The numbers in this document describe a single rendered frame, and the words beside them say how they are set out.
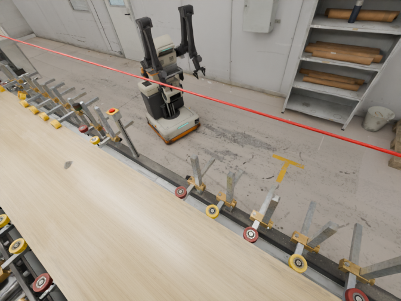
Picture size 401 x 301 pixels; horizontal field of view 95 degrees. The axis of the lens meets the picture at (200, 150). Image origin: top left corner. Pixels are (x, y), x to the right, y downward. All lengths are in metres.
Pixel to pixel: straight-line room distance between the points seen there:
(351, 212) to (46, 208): 2.70
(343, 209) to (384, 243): 0.39
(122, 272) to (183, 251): 0.33
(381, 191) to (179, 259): 2.35
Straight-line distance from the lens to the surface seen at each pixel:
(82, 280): 1.31
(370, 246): 2.47
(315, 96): 3.63
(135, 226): 1.25
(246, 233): 1.15
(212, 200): 1.43
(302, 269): 1.16
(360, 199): 2.69
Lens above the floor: 1.99
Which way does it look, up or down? 48 degrees down
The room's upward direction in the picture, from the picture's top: 8 degrees counter-clockwise
